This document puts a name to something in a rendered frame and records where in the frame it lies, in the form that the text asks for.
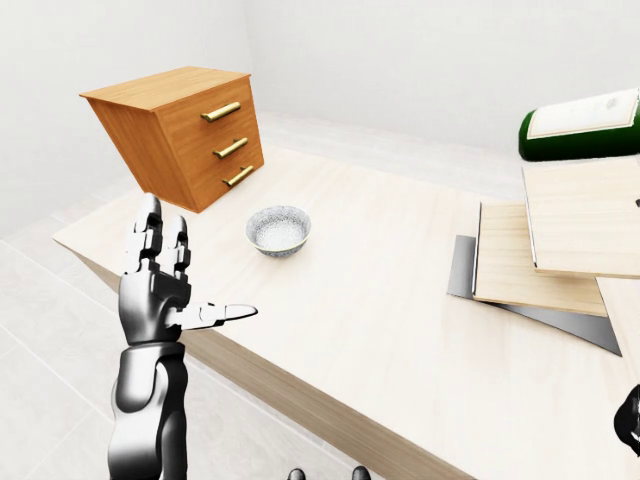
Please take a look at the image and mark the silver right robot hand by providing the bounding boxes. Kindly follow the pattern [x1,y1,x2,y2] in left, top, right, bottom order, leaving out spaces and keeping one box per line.
[613,383,640,457]

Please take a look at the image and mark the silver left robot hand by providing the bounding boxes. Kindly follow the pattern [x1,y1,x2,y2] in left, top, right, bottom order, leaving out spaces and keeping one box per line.
[118,193,259,346]

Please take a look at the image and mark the pale wooden wine rack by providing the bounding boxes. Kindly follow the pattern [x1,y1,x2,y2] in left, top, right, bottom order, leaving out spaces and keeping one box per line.
[446,158,640,381]

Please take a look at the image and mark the green wine bottle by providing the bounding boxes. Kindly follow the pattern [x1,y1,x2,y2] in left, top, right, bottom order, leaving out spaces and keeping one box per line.
[517,87,640,162]

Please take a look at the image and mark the wooden cabinet drawer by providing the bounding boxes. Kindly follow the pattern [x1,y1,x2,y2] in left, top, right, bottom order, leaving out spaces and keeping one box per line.
[169,110,261,180]
[154,77,256,146]
[183,142,266,214]

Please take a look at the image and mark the patterned white bowl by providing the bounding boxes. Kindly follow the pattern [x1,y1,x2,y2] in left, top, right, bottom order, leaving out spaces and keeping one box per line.
[245,205,312,260]

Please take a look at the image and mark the wooden cabinet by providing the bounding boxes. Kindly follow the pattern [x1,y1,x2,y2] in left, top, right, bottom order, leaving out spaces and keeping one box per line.
[78,65,266,215]

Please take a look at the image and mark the brass drawer handle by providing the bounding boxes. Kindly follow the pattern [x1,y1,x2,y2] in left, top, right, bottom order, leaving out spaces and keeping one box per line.
[221,165,255,189]
[200,101,242,124]
[212,137,249,161]

